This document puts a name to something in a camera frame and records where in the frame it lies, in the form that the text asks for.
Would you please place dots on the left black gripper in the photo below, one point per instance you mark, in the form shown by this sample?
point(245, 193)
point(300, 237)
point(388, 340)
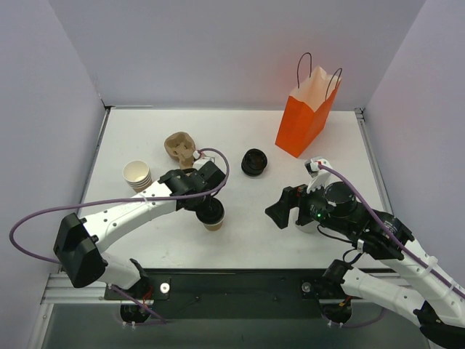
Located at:
point(202, 203)

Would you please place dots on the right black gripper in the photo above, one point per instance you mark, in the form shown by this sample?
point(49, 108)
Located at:
point(300, 205)

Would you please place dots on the black cup lid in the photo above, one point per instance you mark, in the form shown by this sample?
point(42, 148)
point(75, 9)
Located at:
point(211, 212)

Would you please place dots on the single brown paper cup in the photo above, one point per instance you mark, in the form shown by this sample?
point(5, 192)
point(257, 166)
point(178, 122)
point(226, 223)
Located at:
point(213, 225)

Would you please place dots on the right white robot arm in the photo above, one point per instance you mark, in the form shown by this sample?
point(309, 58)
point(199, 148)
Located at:
point(424, 295)

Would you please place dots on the white straw holder cup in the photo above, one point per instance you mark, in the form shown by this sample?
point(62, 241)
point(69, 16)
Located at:
point(308, 228)

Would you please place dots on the brown pulp cup carrier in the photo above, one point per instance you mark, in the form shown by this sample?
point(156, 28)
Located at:
point(180, 146)

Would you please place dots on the stack of black lids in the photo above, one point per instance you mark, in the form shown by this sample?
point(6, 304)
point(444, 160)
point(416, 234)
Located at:
point(254, 162)

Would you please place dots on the stack of paper cups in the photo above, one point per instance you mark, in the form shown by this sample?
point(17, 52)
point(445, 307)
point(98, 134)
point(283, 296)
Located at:
point(137, 175)

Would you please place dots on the orange paper bag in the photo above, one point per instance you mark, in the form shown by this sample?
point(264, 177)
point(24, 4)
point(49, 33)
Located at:
point(307, 109)

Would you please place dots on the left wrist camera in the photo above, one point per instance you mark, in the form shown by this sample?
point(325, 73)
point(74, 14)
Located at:
point(201, 159)

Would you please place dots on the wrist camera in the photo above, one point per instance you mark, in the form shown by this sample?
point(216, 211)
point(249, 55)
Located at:
point(319, 177)
point(201, 159)

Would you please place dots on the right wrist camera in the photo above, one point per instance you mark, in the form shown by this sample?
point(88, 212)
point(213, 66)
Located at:
point(319, 177)

